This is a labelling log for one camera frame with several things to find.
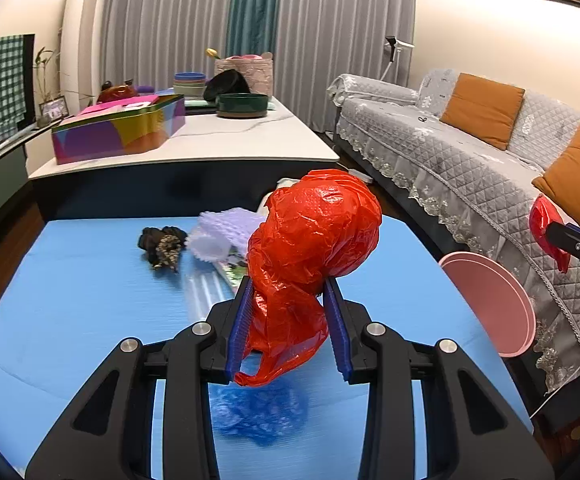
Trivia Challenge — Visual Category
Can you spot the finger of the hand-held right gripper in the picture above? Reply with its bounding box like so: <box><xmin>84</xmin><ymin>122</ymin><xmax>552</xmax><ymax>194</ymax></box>
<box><xmin>545</xmin><ymin>221</ymin><xmax>580</xmax><ymax>286</ymax></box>

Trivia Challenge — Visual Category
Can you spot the white floor lamp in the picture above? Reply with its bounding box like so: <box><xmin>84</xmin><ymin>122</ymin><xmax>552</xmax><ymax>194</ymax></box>
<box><xmin>382</xmin><ymin>35</ymin><xmax>415</xmax><ymax>86</ymax></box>

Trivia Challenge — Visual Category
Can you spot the grey quilted sofa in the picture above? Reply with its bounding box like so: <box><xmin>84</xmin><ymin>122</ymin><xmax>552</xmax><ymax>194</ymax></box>
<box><xmin>327</xmin><ymin>67</ymin><xmax>580</xmax><ymax>396</ymax></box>

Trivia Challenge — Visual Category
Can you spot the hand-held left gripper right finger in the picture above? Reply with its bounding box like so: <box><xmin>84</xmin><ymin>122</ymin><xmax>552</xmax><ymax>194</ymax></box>
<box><xmin>322</xmin><ymin>279</ymin><xmax>556</xmax><ymax>480</ymax></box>

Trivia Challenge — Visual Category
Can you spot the black hat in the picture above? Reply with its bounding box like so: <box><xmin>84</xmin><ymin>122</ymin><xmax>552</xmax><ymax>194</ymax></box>
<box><xmin>202</xmin><ymin>70</ymin><xmax>251</xmax><ymax>103</ymax></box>

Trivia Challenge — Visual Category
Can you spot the stack of pastel bowls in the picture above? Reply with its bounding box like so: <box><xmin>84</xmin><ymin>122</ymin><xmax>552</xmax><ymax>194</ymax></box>
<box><xmin>172</xmin><ymin>72</ymin><xmax>207</xmax><ymax>98</ymax></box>

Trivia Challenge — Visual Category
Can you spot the potted green plant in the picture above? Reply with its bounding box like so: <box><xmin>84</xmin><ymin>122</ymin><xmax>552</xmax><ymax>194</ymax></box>
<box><xmin>34</xmin><ymin>47</ymin><xmax>63</xmax><ymax>106</ymax></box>

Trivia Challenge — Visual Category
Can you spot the small photo frame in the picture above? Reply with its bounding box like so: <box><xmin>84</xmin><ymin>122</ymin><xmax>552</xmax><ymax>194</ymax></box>
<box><xmin>38</xmin><ymin>96</ymin><xmax>69</xmax><ymax>128</ymax></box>

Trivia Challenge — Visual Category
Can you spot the white-topped coffee table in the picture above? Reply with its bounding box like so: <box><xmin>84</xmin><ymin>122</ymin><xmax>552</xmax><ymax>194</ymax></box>
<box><xmin>27</xmin><ymin>95</ymin><xmax>343</xmax><ymax>221</ymax></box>

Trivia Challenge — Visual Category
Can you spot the white standing air conditioner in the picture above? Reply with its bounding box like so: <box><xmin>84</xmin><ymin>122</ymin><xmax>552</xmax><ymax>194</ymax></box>
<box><xmin>62</xmin><ymin>0</ymin><xmax>108</xmax><ymax>121</ymax></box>

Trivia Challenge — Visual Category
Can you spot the black frilly scrunchie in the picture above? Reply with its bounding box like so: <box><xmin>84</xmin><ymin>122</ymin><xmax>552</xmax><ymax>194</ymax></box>
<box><xmin>137</xmin><ymin>226</ymin><xmax>189</xmax><ymax>273</ymax></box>

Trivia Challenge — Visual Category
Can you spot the pink lace basket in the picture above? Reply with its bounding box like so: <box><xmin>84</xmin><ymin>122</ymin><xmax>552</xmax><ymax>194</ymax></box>
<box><xmin>214</xmin><ymin>52</ymin><xmax>275</xmax><ymax>97</ymax></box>

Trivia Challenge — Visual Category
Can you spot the clear plastic wrapper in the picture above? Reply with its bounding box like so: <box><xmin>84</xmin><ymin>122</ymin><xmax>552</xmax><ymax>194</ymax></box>
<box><xmin>185</xmin><ymin>269</ymin><xmax>231</xmax><ymax>322</ymax></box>

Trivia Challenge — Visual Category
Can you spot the teal curtain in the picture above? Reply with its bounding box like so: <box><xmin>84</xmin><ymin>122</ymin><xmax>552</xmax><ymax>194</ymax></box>
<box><xmin>225</xmin><ymin>0</ymin><xmax>283</xmax><ymax>58</ymax></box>

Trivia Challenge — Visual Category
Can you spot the small red plastic bag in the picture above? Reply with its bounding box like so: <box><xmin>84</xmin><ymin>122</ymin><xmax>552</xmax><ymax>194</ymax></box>
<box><xmin>529</xmin><ymin>195</ymin><xmax>572</xmax><ymax>274</ymax></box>

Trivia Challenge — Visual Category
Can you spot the dark green bowl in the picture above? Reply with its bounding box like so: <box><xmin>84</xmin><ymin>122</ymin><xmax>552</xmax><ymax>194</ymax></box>
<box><xmin>216</xmin><ymin>92</ymin><xmax>269</xmax><ymax>119</ymax></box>

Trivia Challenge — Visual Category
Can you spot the multicoloured rectangular box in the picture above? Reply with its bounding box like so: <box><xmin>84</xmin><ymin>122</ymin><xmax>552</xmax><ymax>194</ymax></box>
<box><xmin>51</xmin><ymin>94</ymin><xmax>187</xmax><ymax>166</ymax></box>

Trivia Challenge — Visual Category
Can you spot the green printed drink carton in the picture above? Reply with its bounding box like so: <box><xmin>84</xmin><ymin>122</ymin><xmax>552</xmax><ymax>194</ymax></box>
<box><xmin>217</xmin><ymin>257</ymin><xmax>251</xmax><ymax>296</ymax></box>

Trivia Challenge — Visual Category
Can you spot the pink paper folder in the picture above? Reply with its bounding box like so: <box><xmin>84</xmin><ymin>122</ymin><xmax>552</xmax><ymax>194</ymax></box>
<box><xmin>72</xmin><ymin>94</ymin><xmax>161</xmax><ymax>118</ymax></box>

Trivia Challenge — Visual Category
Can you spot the black television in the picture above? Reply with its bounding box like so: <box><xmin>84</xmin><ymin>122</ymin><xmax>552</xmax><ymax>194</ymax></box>
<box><xmin>0</xmin><ymin>34</ymin><xmax>36</xmax><ymax>161</ymax></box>

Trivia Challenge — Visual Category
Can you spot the pink round bin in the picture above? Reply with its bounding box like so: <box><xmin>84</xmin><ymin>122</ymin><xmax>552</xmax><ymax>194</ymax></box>
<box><xmin>439</xmin><ymin>251</ymin><xmax>537</xmax><ymax>359</ymax></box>

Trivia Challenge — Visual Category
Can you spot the crumpled blue plastic bag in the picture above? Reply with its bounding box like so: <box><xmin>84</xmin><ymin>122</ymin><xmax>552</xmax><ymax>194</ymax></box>
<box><xmin>212</xmin><ymin>377</ymin><xmax>308</xmax><ymax>448</ymax></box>

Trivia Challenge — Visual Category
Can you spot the red teapot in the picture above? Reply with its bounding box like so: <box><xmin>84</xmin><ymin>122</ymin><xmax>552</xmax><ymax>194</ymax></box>
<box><xmin>97</xmin><ymin>80</ymin><xmax>139</xmax><ymax>105</ymax></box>

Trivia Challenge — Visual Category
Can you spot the white plastic container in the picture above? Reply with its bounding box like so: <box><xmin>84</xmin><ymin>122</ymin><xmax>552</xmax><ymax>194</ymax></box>
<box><xmin>259</xmin><ymin>176</ymin><xmax>301</xmax><ymax>216</ymax></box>

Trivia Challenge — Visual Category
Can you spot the large red plastic bag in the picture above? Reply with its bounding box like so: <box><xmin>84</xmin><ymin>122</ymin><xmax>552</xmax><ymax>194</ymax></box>
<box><xmin>234</xmin><ymin>169</ymin><xmax>383</xmax><ymax>388</ymax></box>

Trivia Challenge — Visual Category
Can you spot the grey curtain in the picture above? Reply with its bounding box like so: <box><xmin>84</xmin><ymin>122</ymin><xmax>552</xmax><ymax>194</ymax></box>
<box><xmin>270</xmin><ymin>0</ymin><xmax>418</xmax><ymax>133</ymax></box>
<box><xmin>100</xmin><ymin>0</ymin><xmax>235</xmax><ymax>93</ymax></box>

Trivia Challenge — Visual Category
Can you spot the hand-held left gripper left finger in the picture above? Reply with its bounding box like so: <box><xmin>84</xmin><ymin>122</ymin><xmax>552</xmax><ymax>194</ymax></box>
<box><xmin>24</xmin><ymin>276</ymin><xmax>255</xmax><ymax>480</ymax></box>

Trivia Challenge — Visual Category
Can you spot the purple foam fruit net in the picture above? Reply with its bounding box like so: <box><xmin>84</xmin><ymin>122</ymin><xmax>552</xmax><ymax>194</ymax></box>
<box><xmin>200</xmin><ymin>207</ymin><xmax>265</xmax><ymax>261</ymax></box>

